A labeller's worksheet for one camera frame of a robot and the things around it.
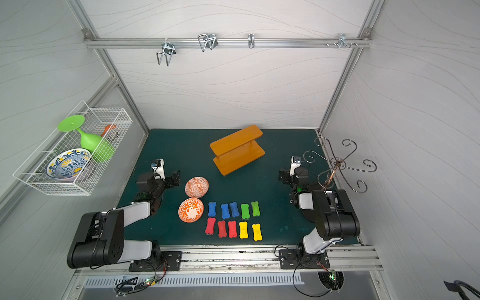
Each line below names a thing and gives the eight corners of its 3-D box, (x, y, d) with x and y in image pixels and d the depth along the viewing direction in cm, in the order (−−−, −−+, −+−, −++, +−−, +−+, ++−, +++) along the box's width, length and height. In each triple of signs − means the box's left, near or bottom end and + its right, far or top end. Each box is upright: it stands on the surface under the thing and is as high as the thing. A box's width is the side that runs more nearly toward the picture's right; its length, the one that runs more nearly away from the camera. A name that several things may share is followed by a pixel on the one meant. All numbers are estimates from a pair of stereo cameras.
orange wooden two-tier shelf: (223, 176, 103) (220, 159, 91) (213, 161, 110) (209, 143, 98) (264, 155, 113) (267, 137, 101) (253, 142, 120) (254, 124, 108)
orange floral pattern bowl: (178, 222, 84) (175, 220, 81) (183, 200, 90) (181, 197, 88) (201, 222, 84) (200, 220, 81) (205, 200, 90) (203, 197, 88)
